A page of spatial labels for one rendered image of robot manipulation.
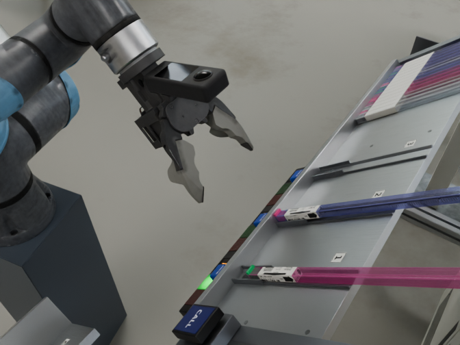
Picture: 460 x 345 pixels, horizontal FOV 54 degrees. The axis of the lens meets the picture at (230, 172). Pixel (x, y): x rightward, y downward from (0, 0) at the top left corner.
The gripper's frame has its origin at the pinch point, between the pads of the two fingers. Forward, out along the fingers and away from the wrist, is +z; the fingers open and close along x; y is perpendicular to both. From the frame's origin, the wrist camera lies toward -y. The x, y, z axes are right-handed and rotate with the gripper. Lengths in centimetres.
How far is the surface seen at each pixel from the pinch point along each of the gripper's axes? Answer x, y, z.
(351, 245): 5.9, -19.2, 9.9
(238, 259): 9.6, -3.5, 8.1
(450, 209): -86, 29, 77
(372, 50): -164, 75, 34
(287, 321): 16.9, -17.1, 9.9
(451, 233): -49, 8, 56
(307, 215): 0.7, -9.7, 8.8
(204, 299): 16.8, -3.5, 7.9
